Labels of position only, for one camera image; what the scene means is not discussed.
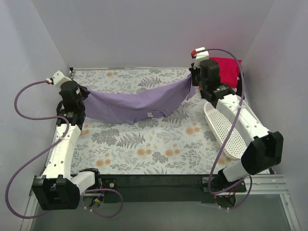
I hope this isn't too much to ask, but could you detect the magenta folded t shirt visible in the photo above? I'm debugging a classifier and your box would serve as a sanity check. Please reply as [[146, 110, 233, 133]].
[[209, 57, 240, 89]]

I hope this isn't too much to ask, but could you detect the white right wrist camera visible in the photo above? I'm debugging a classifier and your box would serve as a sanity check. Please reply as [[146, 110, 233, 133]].
[[191, 47, 209, 69]]

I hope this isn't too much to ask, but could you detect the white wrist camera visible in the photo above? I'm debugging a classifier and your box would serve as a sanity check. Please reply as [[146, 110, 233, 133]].
[[191, 47, 209, 69], [46, 70, 71, 88]]

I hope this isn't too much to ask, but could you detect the white perforated plastic basket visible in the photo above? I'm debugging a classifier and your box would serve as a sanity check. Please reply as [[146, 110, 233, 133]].
[[204, 102, 247, 160]]

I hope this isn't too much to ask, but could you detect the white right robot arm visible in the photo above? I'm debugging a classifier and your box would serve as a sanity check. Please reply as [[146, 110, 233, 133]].
[[189, 59, 283, 194]]

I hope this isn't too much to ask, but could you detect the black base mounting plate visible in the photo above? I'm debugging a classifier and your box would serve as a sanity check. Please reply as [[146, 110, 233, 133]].
[[74, 173, 247, 203]]

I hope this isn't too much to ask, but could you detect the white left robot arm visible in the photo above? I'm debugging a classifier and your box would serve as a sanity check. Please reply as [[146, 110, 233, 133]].
[[32, 80, 103, 211]]

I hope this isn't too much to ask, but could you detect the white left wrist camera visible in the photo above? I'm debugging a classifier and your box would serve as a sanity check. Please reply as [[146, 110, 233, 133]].
[[46, 70, 71, 88]]

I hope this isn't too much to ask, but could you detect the floral patterned table mat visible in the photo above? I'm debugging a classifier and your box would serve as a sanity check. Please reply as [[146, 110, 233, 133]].
[[48, 67, 270, 176]]

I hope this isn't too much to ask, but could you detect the purple t shirt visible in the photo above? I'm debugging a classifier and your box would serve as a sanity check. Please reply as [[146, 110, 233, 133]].
[[84, 75, 195, 124]]

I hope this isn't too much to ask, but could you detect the pink folded t shirt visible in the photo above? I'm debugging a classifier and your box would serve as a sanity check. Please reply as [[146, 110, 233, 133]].
[[232, 77, 242, 93]]

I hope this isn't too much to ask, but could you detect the black folded t shirt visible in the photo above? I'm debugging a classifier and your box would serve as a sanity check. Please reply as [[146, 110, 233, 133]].
[[236, 74, 243, 97]]

